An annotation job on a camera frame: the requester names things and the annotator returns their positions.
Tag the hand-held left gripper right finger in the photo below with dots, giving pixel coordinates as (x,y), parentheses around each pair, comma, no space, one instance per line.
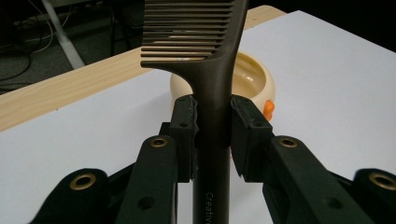
(249,140)

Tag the white metal stand leg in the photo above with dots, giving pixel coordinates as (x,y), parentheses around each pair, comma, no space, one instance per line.
(63,40)

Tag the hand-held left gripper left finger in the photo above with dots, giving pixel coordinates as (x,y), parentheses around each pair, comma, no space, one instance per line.
(183,133)

